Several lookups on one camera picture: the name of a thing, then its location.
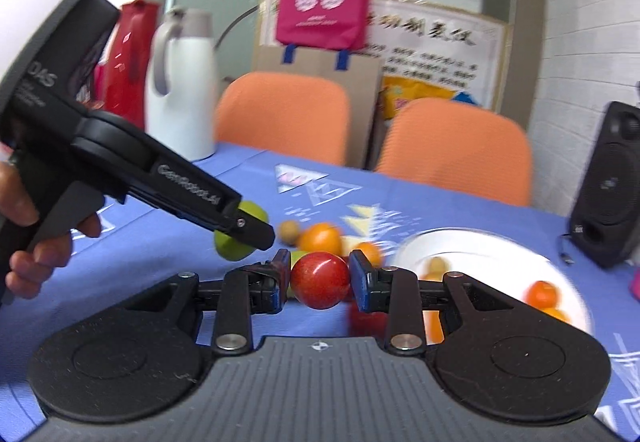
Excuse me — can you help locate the dark red plum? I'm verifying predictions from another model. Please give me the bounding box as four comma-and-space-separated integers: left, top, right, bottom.
348, 304, 390, 338
290, 252, 352, 310

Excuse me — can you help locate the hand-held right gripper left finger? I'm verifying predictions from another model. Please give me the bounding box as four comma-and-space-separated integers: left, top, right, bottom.
120, 249, 293, 356

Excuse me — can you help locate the brown paper bag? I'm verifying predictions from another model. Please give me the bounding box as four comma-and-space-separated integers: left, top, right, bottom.
252, 44, 383, 168

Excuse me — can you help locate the white plate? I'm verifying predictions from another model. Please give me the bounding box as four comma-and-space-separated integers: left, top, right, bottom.
390, 228, 593, 338

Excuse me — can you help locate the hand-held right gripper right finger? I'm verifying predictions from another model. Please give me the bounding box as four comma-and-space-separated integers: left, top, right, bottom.
348, 250, 521, 356

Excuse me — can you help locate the large orange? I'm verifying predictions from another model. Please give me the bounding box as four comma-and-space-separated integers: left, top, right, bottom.
424, 309, 446, 344

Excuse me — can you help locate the framed wall poster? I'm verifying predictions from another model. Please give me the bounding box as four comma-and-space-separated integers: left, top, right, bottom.
260, 0, 512, 114

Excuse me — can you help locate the black speaker cable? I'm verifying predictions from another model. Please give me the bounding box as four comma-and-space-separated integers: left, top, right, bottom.
558, 234, 577, 266

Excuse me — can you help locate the tangerine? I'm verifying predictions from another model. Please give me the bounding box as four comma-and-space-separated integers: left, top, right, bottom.
524, 281, 560, 309

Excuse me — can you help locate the yellow bag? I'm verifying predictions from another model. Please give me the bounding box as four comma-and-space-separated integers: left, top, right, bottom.
380, 74, 481, 123

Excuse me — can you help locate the blue printed tablecloth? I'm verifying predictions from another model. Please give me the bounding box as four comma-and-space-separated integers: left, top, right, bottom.
0, 142, 640, 428

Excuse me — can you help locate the small orange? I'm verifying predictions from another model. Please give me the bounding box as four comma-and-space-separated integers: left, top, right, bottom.
356, 242, 383, 268

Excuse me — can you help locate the black speaker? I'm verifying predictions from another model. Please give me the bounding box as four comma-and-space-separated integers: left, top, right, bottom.
570, 101, 640, 269

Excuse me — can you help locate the person's left hand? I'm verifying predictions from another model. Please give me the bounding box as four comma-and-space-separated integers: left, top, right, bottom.
0, 161, 104, 301

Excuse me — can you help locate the white thermos jug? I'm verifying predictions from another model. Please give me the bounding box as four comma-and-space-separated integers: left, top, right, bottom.
145, 8, 218, 162

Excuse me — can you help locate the red thermos jug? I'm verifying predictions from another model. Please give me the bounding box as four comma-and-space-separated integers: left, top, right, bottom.
97, 0, 161, 133

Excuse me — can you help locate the orange chair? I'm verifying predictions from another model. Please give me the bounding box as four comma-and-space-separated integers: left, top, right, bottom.
215, 72, 351, 168
375, 97, 533, 208

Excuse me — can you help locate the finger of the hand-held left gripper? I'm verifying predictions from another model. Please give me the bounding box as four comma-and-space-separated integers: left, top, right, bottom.
129, 152, 277, 252

